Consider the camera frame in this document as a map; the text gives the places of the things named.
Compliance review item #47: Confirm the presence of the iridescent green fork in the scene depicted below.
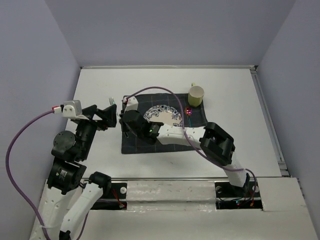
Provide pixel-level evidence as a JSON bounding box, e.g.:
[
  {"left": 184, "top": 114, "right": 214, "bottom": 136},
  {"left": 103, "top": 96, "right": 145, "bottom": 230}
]
[{"left": 108, "top": 97, "right": 119, "bottom": 117}]

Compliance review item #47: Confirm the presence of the blue floral plate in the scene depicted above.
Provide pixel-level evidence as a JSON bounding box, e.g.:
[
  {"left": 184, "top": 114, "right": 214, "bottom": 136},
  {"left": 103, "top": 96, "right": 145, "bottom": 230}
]
[{"left": 143, "top": 105, "right": 182, "bottom": 127}]

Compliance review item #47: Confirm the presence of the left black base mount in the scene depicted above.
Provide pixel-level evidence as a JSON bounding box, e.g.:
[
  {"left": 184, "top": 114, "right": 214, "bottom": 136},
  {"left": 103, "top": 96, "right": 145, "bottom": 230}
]
[{"left": 91, "top": 182, "right": 128, "bottom": 211}]

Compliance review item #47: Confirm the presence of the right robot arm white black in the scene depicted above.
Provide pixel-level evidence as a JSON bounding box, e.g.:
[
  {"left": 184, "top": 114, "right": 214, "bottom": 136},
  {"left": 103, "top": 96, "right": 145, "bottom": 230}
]
[{"left": 119, "top": 110, "right": 250, "bottom": 197}]

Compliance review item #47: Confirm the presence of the metal table rail front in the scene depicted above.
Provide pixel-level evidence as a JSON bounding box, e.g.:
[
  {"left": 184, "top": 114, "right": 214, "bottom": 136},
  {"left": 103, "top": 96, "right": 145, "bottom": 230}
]
[{"left": 111, "top": 177, "right": 229, "bottom": 181}]

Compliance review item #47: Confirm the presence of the dark checked cloth napkin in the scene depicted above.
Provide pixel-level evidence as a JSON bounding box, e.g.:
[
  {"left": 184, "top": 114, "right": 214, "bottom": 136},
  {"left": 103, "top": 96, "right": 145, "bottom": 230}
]
[{"left": 121, "top": 93, "right": 208, "bottom": 155}]

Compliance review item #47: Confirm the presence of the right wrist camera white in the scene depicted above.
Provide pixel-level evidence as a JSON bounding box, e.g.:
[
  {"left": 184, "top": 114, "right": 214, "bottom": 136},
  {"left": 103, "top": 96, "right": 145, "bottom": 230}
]
[{"left": 122, "top": 96, "right": 139, "bottom": 112}]

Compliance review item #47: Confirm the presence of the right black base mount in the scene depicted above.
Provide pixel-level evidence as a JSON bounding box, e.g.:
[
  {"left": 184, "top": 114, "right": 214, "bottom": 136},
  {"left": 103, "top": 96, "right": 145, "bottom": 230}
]
[{"left": 214, "top": 181, "right": 263, "bottom": 210}]

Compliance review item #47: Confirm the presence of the iridescent pink blue spoon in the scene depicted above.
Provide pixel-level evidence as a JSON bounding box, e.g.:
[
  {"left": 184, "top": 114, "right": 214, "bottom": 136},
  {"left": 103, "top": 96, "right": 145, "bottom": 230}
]
[{"left": 184, "top": 106, "right": 193, "bottom": 127}]

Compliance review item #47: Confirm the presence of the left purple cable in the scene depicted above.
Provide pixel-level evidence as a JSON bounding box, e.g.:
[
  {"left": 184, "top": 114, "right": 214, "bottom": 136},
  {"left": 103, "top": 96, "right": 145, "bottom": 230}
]
[{"left": 5, "top": 109, "right": 88, "bottom": 240}]

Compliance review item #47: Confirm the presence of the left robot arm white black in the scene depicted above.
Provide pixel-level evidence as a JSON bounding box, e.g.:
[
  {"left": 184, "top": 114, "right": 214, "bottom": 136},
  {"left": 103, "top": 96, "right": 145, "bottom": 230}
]
[{"left": 30, "top": 100, "right": 117, "bottom": 240}]

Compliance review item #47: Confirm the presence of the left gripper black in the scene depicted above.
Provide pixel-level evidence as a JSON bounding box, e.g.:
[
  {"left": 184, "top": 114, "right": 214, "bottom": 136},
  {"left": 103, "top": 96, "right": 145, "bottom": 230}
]
[{"left": 77, "top": 102, "right": 118, "bottom": 158}]

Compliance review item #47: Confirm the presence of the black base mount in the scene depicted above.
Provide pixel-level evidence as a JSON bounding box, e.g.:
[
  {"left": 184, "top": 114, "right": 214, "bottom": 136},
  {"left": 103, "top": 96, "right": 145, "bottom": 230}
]
[
  {"left": 91, "top": 182, "right": 128, "bottom": 211},
  {"left": 214, "top": 181, "right": 263, "bottom": 210}
]

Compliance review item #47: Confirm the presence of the pale green mug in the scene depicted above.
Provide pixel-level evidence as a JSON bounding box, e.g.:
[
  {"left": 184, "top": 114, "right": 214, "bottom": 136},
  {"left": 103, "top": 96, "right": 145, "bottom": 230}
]
[{"left": 187, "top": 83, "right": 205, "bottom": 108}]

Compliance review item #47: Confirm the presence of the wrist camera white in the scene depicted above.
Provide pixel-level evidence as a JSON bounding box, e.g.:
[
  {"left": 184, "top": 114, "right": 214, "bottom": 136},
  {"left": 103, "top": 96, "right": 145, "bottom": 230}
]
[
  {"left": 51, "top": 100, "right": 82, "bottom": 119},
  {"left": 122, "top": 96, "right": 139, "bottom": 112}
]

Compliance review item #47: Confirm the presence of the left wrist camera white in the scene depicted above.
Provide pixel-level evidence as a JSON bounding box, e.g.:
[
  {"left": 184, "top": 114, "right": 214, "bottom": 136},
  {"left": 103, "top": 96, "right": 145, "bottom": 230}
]
[{"left": 51, "top": 100, "right": 82, "bottom": 119}]

